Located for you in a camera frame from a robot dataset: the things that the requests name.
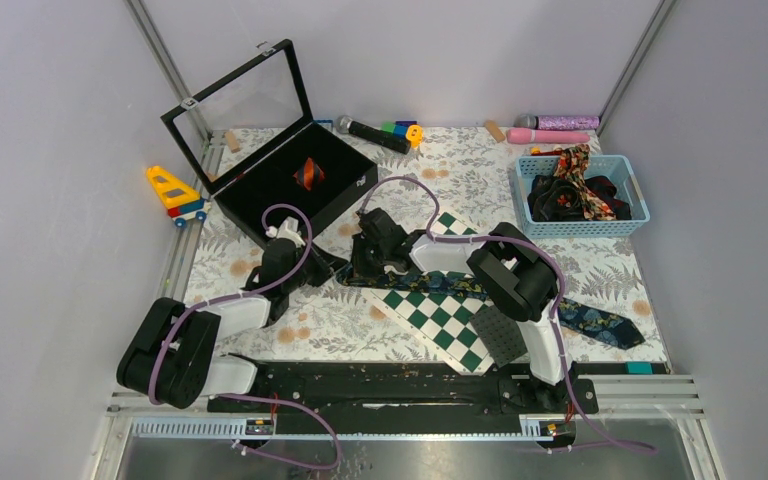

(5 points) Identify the small wooden block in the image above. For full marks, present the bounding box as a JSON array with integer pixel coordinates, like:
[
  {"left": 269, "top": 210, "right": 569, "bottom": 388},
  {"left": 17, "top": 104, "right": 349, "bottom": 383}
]
[{"left": 484, "top": 120, "right": 506, "bottom": 143}]

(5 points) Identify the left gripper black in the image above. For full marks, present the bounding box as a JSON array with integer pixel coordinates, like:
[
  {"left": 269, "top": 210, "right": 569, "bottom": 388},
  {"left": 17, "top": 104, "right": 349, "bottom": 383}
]
[{"left": 284, "top": 237, "right": 349, "bottom": 293}]

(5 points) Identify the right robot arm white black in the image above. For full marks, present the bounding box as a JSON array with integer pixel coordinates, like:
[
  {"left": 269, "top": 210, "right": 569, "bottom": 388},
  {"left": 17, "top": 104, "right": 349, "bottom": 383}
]
[{"left": 338, "top": 208, "right": 574, "bottom": 412}]

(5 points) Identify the dark blue floral tie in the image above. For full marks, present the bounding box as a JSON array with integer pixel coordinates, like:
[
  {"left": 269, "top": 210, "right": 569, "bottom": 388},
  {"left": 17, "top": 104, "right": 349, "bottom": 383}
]
[{"left": 336, "top": 264, "right": 645, "bottom": 350}]

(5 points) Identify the dark red ties pile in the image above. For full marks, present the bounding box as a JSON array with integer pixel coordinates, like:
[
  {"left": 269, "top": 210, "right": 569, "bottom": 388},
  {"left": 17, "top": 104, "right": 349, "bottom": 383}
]
[{"left": 527, "top": 175, "right": 632, "bottom": 222}]

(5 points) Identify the light blue plastic basket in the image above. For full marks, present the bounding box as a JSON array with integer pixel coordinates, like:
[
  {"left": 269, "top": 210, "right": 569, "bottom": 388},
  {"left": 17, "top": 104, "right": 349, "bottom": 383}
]
[{"left": 511, "top": 155, "right": 651, "bottom": 239}]

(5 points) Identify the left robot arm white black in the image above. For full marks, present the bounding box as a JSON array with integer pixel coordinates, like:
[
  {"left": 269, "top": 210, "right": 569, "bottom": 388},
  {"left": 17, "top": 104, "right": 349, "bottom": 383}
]
[{"left": 116, "top": 227, "right": 348, "bottom": 411}]

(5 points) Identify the orange navy striped rolled tie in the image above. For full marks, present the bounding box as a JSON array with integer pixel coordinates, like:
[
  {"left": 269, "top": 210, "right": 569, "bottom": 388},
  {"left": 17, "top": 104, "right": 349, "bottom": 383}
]
[{"left": 293, "top": 157, "right": 325, "bottom": 191}]

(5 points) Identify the wooden peg left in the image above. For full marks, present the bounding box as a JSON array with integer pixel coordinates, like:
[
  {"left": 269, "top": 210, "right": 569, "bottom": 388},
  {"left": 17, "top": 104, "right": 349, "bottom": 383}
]
[{"left": 224, "top": 130, "right": 241, "bottom": 153}]

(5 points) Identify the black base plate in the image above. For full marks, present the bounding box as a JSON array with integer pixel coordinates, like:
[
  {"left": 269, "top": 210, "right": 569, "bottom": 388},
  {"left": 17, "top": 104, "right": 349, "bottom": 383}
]
[{"left": 207, "top": 361, "right": 599, "bottom": 435}]

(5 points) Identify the green white chessboard mat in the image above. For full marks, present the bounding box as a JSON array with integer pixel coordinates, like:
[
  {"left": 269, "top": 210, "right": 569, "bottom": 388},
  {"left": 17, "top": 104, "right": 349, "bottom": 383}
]
[{"left": 361, "top": 205, "right": 538, "bottom": 376}]

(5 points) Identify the floral table mat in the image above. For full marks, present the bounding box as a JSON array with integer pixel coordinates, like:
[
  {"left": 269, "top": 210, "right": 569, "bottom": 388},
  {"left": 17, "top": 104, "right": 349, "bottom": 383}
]
[{"left": 168, "top": 127, "right": 668, "bottom": 363}]

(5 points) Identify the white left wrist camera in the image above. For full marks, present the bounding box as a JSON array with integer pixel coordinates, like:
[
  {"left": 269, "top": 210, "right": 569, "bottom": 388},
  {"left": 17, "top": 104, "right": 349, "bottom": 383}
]
[{"left": 266, "top": 217, "right": 306, "bottom": 247}]

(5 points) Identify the black glitter microphone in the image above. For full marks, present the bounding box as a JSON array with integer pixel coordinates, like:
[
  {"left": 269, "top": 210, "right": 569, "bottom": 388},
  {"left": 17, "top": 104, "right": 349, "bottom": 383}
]
[{"left": 334, "top": 115, "right": 412, "bottom": 154}]

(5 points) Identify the teal small block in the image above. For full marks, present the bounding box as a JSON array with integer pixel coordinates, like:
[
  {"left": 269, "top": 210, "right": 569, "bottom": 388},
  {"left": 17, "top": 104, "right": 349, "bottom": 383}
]
[{"left": 625, "top": 362, "right": 654, "bottom": 375}]

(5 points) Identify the yellow toy truck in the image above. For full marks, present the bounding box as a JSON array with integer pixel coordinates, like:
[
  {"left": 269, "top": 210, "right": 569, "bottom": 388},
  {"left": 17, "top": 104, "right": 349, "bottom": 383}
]
[{"left": 145, "top": 166, "right": 211, "bottom": 228}]

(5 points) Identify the grey studded baseplate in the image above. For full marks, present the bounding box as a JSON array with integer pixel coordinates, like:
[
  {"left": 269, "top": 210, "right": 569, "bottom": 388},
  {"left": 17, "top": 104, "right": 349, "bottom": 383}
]
[{"left": 470, "top": 305, "right": 530, "bottom": 367}]

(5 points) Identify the red floral tie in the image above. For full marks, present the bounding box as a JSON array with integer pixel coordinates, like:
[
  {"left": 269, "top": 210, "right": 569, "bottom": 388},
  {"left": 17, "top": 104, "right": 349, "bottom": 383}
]
[{"left": 553, "top": 144, "right": 617, "bottom": 221}]

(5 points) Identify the black display box glass lid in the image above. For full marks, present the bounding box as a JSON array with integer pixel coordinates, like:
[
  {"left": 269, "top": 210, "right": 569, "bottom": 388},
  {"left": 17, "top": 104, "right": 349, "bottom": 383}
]
[{"left": 161, "top": 39, "right": 379, "bottom": 246}]

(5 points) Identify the purple glitter microphone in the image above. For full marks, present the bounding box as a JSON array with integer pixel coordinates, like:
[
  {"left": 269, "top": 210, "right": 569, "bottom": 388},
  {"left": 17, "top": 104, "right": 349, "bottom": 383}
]
[{"left": 513, "top": 114, "right": 601, "bottom": 131}]

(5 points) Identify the green blue block stack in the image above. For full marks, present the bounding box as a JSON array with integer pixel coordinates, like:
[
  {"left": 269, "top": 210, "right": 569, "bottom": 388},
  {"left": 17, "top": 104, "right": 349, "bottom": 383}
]
[{"left": 380, "top": 121, "right": 417, "bottom": 138}]

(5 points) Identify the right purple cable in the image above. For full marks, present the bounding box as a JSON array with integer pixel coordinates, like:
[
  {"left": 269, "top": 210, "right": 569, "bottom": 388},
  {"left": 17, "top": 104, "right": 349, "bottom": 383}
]
[{"left": 357, "top": 176, "right": 658, "bottom": 457}]

